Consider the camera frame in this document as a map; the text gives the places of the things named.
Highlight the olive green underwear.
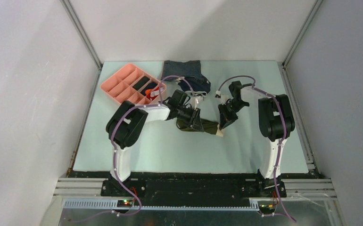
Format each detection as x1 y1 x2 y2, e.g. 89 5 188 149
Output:
176 119 224 137

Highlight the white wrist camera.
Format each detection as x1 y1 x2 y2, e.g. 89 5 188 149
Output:
215 90 229 105
190 96 204 109

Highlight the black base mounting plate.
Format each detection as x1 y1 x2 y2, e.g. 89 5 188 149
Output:
100 172 287 207

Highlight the grey slotted cable duct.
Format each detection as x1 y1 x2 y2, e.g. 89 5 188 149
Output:
63 199 259 211

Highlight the grey striped folded underwear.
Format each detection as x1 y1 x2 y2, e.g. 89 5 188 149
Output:
161 60 204 81

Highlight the black rolled garment in tray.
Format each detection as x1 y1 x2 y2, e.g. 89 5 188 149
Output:
132 76 150 90

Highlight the red white rolled garment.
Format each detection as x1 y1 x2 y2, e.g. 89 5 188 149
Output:
144 87 165 101

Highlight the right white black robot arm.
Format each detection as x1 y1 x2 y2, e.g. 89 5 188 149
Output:
215 81 295 197

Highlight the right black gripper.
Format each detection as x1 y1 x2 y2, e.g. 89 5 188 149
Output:
218 100 248 130

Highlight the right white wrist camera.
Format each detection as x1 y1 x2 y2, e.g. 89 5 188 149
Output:
215 90 229 105

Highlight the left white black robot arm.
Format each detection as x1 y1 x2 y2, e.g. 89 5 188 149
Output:
106 90 204 196

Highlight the navy rolled garment in tray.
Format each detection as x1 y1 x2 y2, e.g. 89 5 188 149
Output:
140 82 157 96

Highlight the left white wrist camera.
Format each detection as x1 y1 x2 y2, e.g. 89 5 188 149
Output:
190 96 204 109

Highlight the pink divided organizer tray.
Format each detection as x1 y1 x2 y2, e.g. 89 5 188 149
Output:
100 63 166 105

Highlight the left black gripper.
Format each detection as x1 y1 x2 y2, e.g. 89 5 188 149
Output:
176 105 204 132

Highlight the navy blue underwear white trim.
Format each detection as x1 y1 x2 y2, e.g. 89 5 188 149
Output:
176 76 211 96

